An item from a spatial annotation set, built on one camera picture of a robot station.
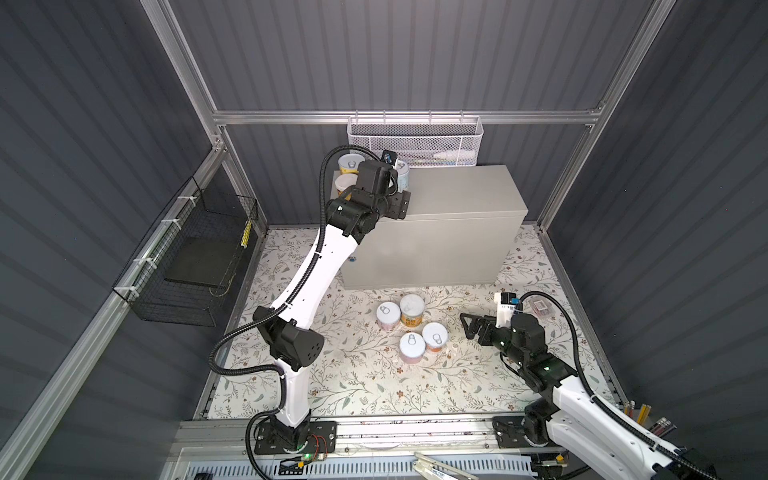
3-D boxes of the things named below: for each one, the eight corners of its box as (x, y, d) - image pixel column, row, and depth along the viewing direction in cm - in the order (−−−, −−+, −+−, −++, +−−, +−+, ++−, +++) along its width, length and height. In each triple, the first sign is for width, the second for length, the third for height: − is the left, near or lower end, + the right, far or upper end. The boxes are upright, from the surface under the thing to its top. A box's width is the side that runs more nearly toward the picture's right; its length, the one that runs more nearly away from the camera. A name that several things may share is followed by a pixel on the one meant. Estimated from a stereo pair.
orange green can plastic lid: (399, 327, 94) (400, 315, 88) (399, 308, 99) (399, 294, 92) (423, 327, 94) (425, 314, 88) (421, 307, 99) (423, 294, 92)
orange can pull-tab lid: (423, 352, 89) (424, 345, 84) (421, 331, 93) (423, 322, 89) (446, 352, 89) (448, 345, 84) (443, 330, 93) (446, 322, 89)
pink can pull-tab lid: (399, 364, 87) (400, 356, 83) (399, 340, 92) (399, 332, 87) (424, 364, 87) (426, 356, 82) (423, 340, 92) (424, 332, 87)
